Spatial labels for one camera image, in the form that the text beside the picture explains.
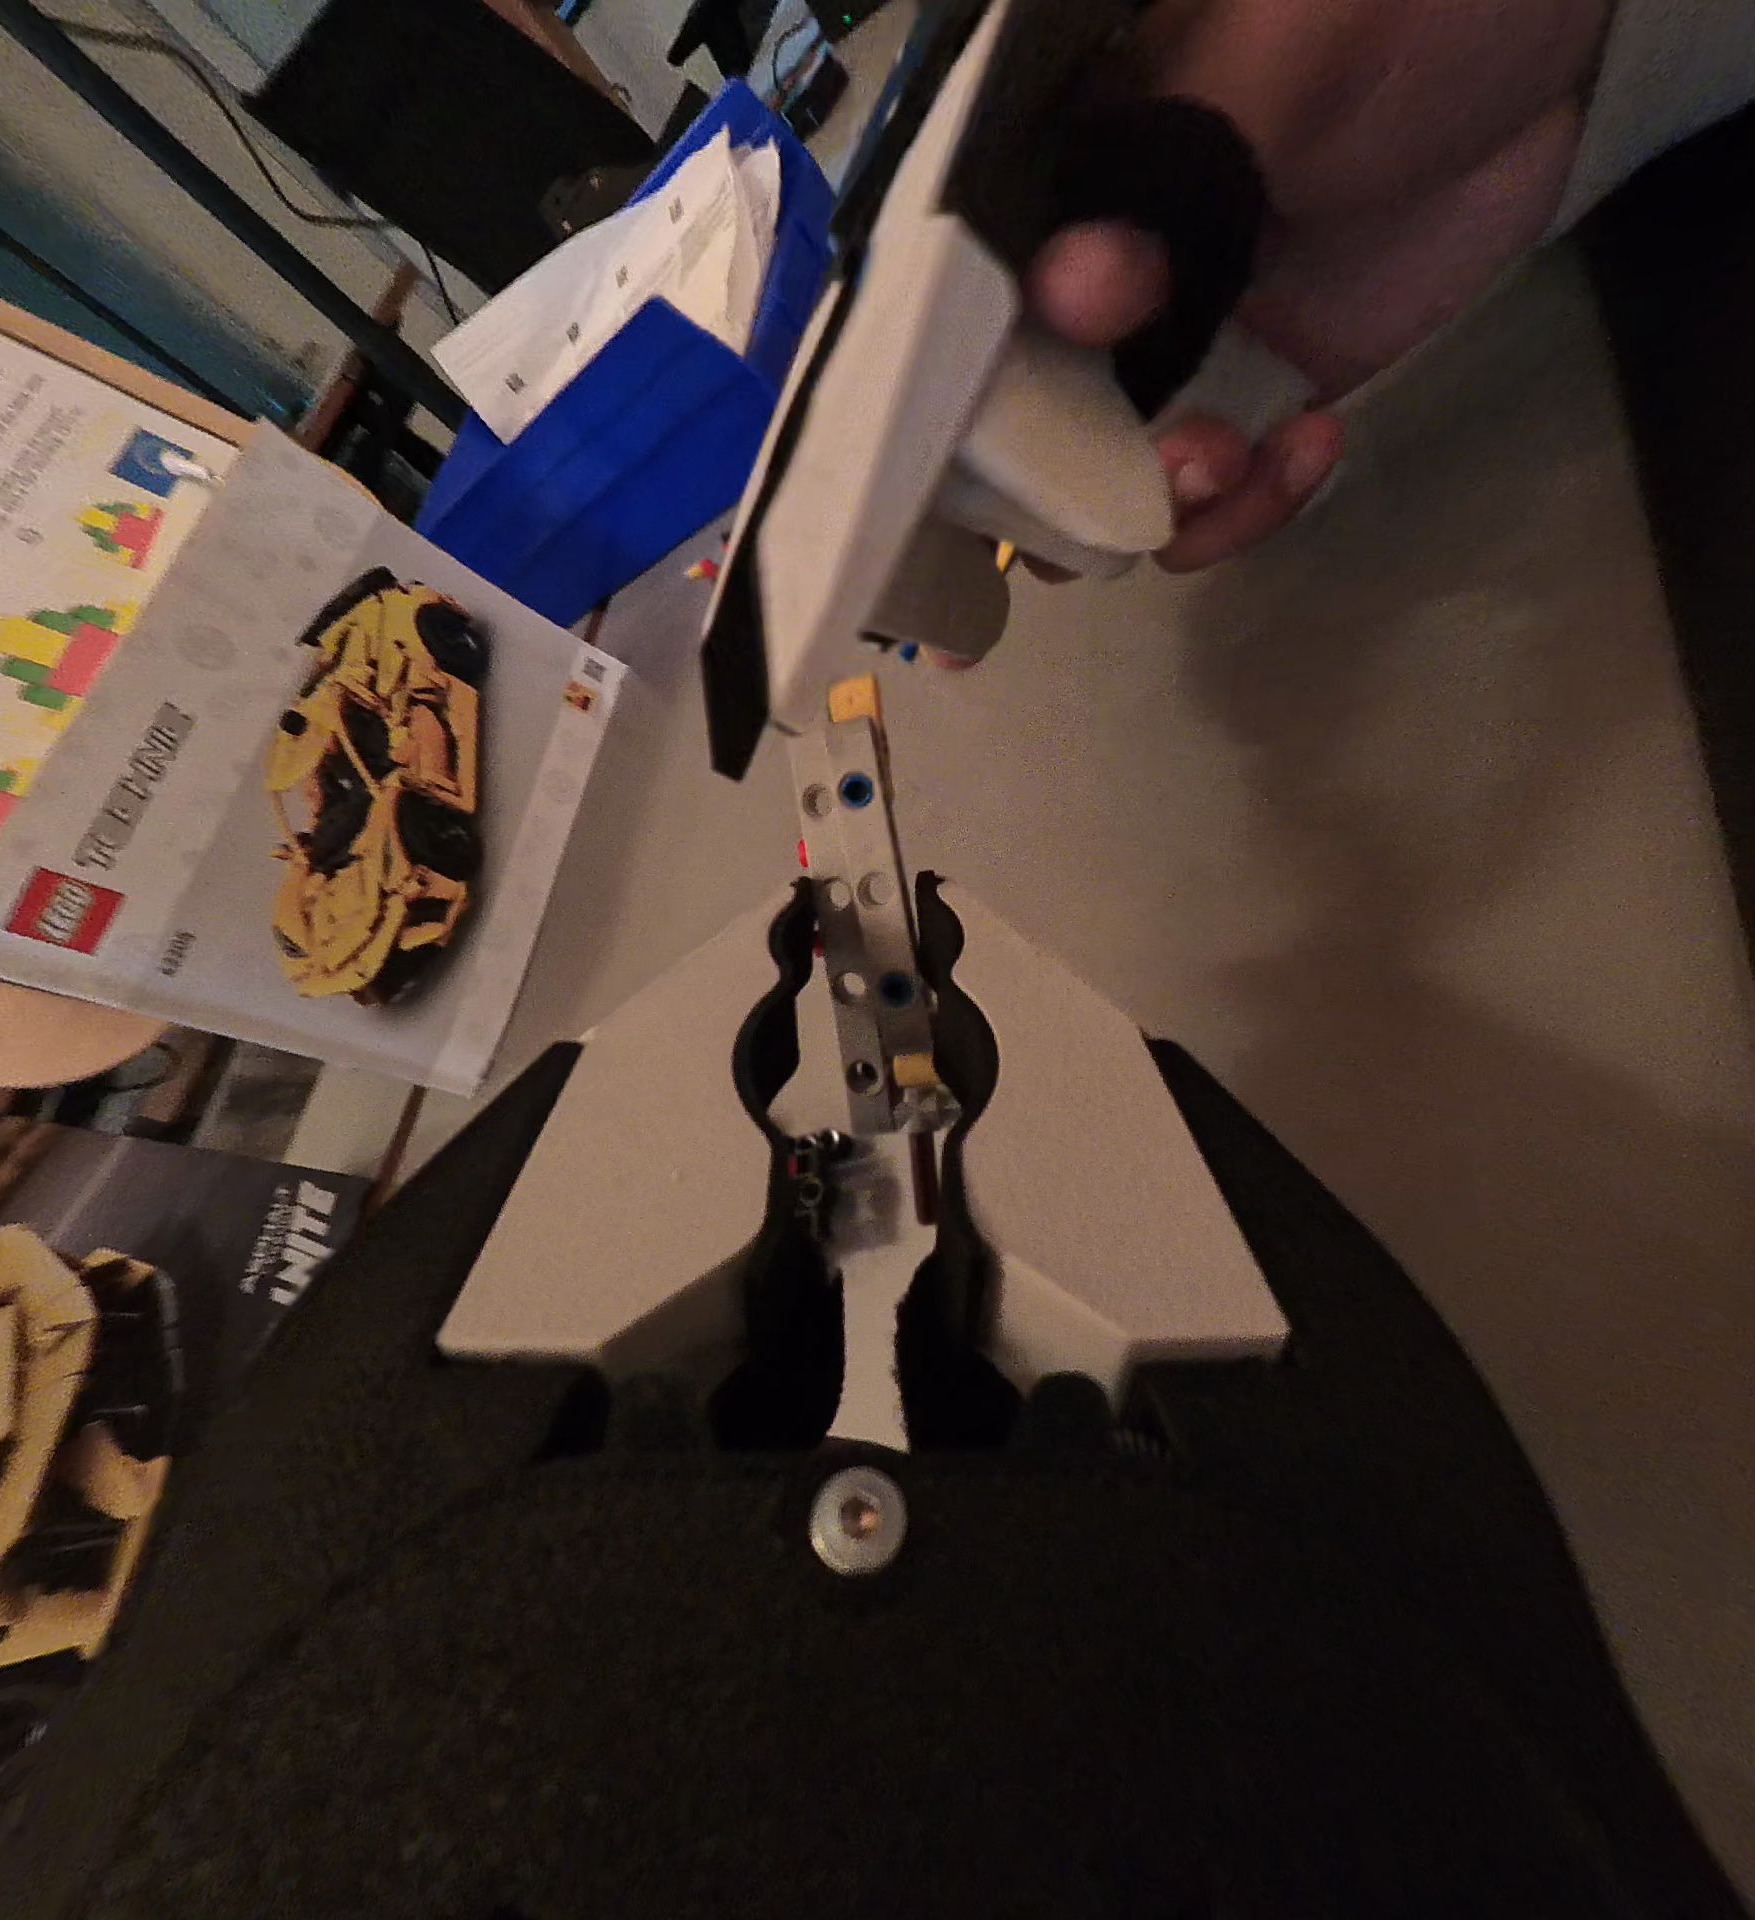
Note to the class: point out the toy car box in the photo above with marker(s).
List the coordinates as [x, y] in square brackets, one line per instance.
[96, 1350]

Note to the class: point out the blue plastic bin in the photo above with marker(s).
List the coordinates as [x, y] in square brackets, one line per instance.
[608, 450]

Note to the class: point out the person's right forearm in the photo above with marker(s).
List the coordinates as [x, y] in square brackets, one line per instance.
[1716, 75]

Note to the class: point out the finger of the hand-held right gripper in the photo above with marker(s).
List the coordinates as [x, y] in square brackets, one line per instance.
[944, 600]
[877, 450]

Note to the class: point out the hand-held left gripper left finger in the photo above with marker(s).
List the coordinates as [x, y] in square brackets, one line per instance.
[608, 1200]

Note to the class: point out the black board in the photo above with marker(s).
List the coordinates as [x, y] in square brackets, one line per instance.
[441, 119]

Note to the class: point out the grey desk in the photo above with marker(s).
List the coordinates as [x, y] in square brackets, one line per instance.
[1341, 900]

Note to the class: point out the printed instruction sheet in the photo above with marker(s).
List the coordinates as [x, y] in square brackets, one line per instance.
[7, 495]

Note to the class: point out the grey beam toy brick subassembly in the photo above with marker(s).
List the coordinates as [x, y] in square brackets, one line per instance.
[854, 930]

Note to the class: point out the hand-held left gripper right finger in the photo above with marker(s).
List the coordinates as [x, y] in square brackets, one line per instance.
[1118, 1200]

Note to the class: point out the white paper sheets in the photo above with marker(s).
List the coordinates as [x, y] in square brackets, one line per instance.
[608, 284]

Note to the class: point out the grey instruction booklet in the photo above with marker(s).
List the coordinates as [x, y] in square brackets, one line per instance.
[216, 675]

